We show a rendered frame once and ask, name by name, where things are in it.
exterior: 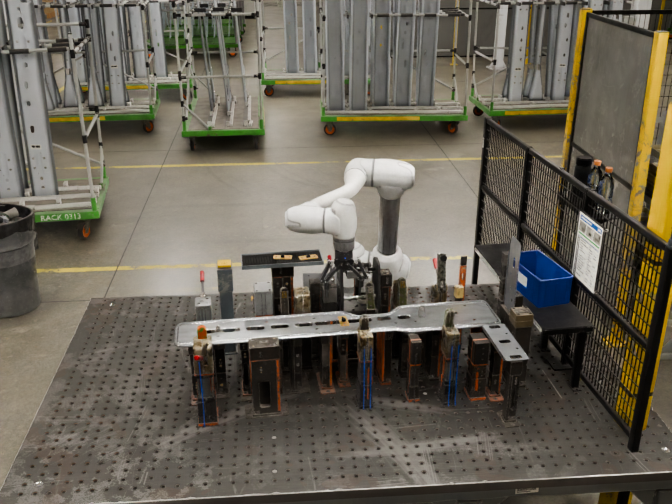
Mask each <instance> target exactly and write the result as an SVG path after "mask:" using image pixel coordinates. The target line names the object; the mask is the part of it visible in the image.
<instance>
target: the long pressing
mask: <svg viewBox="0 0 672 504"><path fill-rule="evenodd" d="M421 305H423V306H424V307H425V317H418V316H417V315H418V308H419V306H421ZM464 305H465V306H464ZM447 308H453V310H454V312H457V314H455V315H454V321H453V324H455V326H456V328H457V329H469V328H481V327H482V325H489V324H501V320H500V319H499V317H498V316H497V315H496V313H495V312H494V311H493V309H492V308H491V306H490V305H489V304H488V303H487V302H486V301H485V300H466V301H453V302H439V303H425V304H411V305H400V306H397V307H395V308H394V309H393V310H391V311H390V312H388V313H380V314H367V315H368V318H369V319H371V321H369V326H368V327H370V329H371V332H372V333H377V332H389V331H397V332H405V333H417V332H430V331H442V326H443V321H444V314H445V310H446V309H447ZM338 316H347V319H348V320H357V319H359V317H360V315H355V314H352V313H349V312H346V311H332V312H318V313H304V314H290V315H277V316H263V317H249V318H236V319H222V320H208V321H194V322H183V323H179V324H178V325H177V326H176V328H175V334H174V345H175V346H177V347H181V348H182V347H193V337H195V336H197V327H198V326H199V325H205V326H206V330H207V331H210V330H214V332H215V333H209V334H207V335H211V336H212V345H222V344H235V343H248V339H249V338H261V337H274V336H278V339H279V340H286V339H299V338H312V337H325V336H338V335H351V334H357V329H358V327H359V322H355V323H349V326H340V324H329V325H316V324H315V323H317V322H330V321H339V320H338ZM399 316H409V317H410V318H408V319H399V318H398V317H399ZM384 317H389V318H390V319H391V320H382V321H379V320H378V318H384ZM314 318H315V319H314ZM473 319H475V320H473ZM266 321H267V322H266ZM414 321H416V322H414ZM303 323H312V326H302V327H296V326H295V325H296V324H303ZM218 325H219V326H220V330H224V329H237V328H239V329H240V331H236V332H222V331H221V332H216V326H218ZM277 325H288V328H276V329H272V328H271V326H277ZM250 327H264V329H262V330H249V331H248V330H247V328H250ZM218 336H219V337H218ZM197 337H198V336H197Z"/></svg>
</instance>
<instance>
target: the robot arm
mask: <svg viewBox="0 0 672 504"><path fill-rule="evenodd" d="M344 182H345V185H344V186H343V187H341V188H338V189H336V190H334V191H331V192H329V193H327V194H324V195H322V196H320V197H318V198H315V199H313V200H312V201H310V202H305V203H303V204H302V205H299V206H294V207H291V208H289V209H288V210H287V211H286V212H285V226H286V227H287V228H288V229H289V230H291V231H294V232H298V233H306V234H318V233H326V234H331V235H333V247H334V249H335V258H334V260H330V259H327V264H326V266H325V268H324V270H323V272H322V274H321V276H320V278H319V280H320V282H323V283H324V290H326V296H327V298H329V282H328V281H329V280H330V279H331V277H332V276H333V275H334V276H335V284H336V286H337V271H338V270H348V269H349V268H350V270H351V271H353V272H354V273H355V274H356V275H357V276H358V277H359V278H358V294H359V296H361V287H363V286H364V280H365V279H368V276H367V274H366V272H365V270H364V268H363V267H362V265H361V262H364V263H368V262H371V264H372V266H371V267H373V257H378V259H379V261H380V267H381V269H386V268H389V269H390V271H391V273H392V283H393V281H394V280H398V279H399V278H400V277H404V278H405V279H406V278H408V276H409V273H410V266H411V262H410V260H409V258H408V257H407V256H406V255H405V254H402V250H401V248H400V247H399V246H398V245H397V243H398V228H399V217H400V203H401V196H402V195H403V193H404V191H405V190H408V189H410V188H412V187H413V185H414V184H415V168H414V167H413V166H412V165H411V164H409V163H407V162H404V161H400V160H393V159H364V158H356V159H353V160H352V161H351V162H350V163H349V164H348V165H347V167H346V169H345V172H344ZM362 187H376V189H377V191H378V193H379V195H380V201H379V224H378V245H376V246H375V247H374V249H373V252H369V251H367V250H364V247H363V246H362V245H361V244H360V243H358V242H355V232H356V229H357V214H356V207H355V204H354V202H353V201H352V200H350V198H352V197H353V196H355V195H356V194H357V193H358V192H359V190H360V189H361V188H362ZM330 206H331V208H327V207H330ZM333 263H334V266H333V269H332V270H331V271H330V272H329V273H328V275H327V276H326V274H327V272H328V270H329V268H330V266H331V265H332V264H333ZM353 263H356V264H358V266H359V267H357V268H360V269H361V271H362V273H363V275H364V276H362V275H361V274H360V273H359V272H358V271H357V270H356V269H355V268H354V267H353V266H352V265H353ZM371 267H366V268H371ZM325 276H326V277H325ZM343 285H344V296H354V295H353V293H354V279H347V277H346V274H345V273H343Z"/></svg>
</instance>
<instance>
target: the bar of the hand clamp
mask: <svg viewBox="0 0 672 504"><path fill-rule="evenodd" d="M446 260H447V257H446V253H445V252H444V253H437V285H438V291H440V281H443V286H444V288H443V290H444V291H446Z"/></svg>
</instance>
